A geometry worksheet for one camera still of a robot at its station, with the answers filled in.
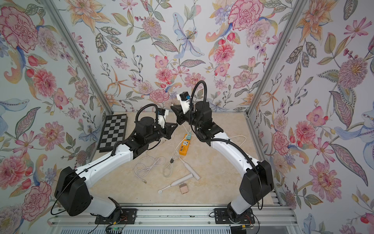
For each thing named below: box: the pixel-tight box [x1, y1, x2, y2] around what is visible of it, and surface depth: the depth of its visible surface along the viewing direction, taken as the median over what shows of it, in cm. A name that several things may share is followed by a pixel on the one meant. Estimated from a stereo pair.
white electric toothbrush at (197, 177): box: [178, 156, 201, 181], surface depth 90 cm
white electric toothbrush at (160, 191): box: [157, 173, 194, 195], surface depth 86 cm
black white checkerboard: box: [96, 113, 129, 153], surface depth 106 cm
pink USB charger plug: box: [179, 183, 189, 195], surface depth 84 cm
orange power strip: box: [178, 133, 192, 156], surface depth 100 cm
